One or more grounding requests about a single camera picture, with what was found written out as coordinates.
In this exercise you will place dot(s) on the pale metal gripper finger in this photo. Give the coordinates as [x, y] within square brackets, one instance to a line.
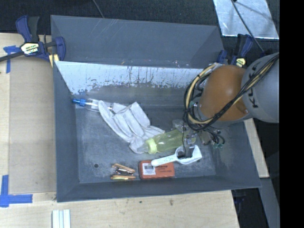
[180, 124]
[191, 145]

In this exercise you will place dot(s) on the yellow-green baby bottle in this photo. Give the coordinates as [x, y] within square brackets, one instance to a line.
[166, 140]

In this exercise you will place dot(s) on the white plastic scoop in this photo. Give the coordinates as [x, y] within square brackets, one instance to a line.
[164, 161]

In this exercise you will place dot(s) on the orange box with barcode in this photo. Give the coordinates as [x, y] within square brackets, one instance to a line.
[164, 171]

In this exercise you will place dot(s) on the brown and gold clip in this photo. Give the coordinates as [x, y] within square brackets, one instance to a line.
[123, 168]

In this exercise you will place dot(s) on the grey metal bin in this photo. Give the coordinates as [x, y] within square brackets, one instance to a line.
[107, 136]

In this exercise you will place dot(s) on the clear tube with blue cap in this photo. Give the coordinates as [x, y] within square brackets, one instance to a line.
[82, 102]

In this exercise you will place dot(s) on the pale wood board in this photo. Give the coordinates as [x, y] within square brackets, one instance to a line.
[32, 127]

